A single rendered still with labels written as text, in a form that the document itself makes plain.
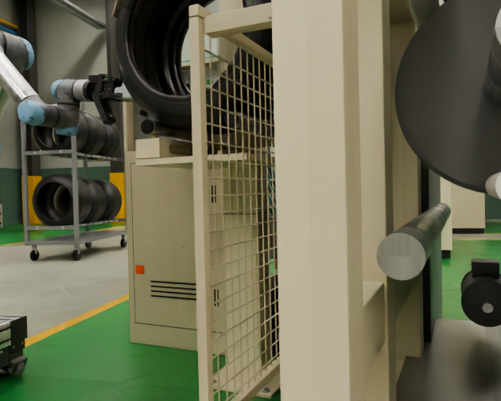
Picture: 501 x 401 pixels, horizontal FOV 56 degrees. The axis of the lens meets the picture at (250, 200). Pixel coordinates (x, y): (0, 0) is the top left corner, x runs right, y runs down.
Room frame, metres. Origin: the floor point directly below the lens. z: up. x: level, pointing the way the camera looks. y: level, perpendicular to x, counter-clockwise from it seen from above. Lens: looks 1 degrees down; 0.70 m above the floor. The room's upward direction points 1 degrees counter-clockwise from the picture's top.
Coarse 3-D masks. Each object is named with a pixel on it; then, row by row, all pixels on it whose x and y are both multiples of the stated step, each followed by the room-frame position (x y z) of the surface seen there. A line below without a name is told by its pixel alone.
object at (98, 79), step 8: (88, 80) 1.60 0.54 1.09; (96, 80) 1.59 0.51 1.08; (104, 80) 1.55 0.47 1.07; (112, 80) 1.55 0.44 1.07; (120, 80) 1.59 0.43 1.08; (88, 88) 1.60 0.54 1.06; (96, 88) 1.60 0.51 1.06; (104, 88) 1.57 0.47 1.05; (112, 88) 1.56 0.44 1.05; (88, 96) 1.60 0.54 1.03
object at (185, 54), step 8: (216, 0) 2.03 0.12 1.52; (208, 8) 2.04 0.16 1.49; (216, 8) 2.03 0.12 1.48; (184, 40) 2.09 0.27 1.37; (208, 40) 2.04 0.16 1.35; (216, 40) 2.03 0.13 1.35; (184, 48) 2.09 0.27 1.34; (208, 48) 2.04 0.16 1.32; (216, 48) 2.03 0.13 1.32; (184, 56) 2.09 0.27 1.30; (208, 56) 2.04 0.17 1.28
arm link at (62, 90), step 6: (54, 84) 1.65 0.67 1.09; (60, 84) 1.64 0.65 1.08; (66, 84) 1.62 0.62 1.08; (72, 84) 1.61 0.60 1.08; (54, 90) 1.64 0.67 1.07; (60, 90) 1.63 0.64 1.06; (66, 90) 1.62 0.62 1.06; (72, 90) 1.61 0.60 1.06; (54, 96) 1.66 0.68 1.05; (60, 96) 1.63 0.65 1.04; (66, 96) 1.63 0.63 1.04; (72, 96) 1.62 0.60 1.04; (66, 102) 1.63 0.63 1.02; (72, 102) 1.64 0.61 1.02; (78, 102) 1.66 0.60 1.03
